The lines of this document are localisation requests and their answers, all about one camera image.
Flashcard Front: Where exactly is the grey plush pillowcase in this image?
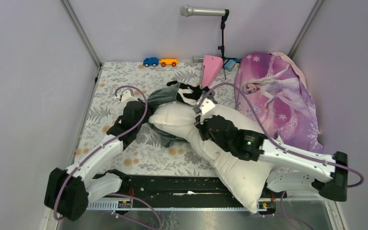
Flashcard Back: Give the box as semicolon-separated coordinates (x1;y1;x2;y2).
148;81;209;151

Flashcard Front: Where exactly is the white pillow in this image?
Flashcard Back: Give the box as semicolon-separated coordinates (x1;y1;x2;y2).
148;101;278;215

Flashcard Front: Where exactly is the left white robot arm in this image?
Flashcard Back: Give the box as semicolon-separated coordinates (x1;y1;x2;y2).
44;99;151;221

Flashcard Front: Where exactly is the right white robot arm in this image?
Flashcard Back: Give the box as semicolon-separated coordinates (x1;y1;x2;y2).
195;115;348;202

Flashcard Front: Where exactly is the floral table cloth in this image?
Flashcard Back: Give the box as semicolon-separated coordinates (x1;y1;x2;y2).
71;61;311;179

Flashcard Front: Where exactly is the blue toy car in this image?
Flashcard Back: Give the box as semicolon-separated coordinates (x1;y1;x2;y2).
143;57;160;67

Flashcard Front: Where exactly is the orange toy car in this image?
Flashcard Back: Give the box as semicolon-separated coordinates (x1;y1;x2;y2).
159;58;179;67

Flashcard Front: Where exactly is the light blue small box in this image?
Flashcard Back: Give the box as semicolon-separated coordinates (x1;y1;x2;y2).
224;59;236;72

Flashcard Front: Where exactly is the pink wedge block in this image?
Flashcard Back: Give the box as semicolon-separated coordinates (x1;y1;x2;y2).
200;55;223;88

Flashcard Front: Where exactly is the purple princess print blanket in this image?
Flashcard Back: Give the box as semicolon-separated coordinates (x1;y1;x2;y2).
234;52;323;153

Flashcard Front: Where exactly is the silver microphone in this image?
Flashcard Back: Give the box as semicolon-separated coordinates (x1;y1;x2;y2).
180;5;229;17

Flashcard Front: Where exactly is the black microphone stand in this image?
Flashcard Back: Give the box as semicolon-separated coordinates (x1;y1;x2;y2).
218;9;235;79

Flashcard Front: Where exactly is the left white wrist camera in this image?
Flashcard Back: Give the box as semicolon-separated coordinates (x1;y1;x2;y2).
116;89;138;104

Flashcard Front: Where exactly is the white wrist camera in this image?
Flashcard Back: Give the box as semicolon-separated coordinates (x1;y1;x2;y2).
116;89;138;104
194;98;216;123

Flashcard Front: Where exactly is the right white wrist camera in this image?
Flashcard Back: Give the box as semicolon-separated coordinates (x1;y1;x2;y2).
194;98;216;123

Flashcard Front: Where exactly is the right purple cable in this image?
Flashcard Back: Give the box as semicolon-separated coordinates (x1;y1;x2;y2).
193;81;365;230

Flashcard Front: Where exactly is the purple cable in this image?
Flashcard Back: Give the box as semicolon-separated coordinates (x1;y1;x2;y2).
193;81;365;230
53;85;162;230

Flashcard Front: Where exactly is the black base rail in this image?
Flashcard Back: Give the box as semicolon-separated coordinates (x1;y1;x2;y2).
85;171;288;210

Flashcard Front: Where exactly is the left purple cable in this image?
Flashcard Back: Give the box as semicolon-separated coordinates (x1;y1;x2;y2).
53;85;162;230

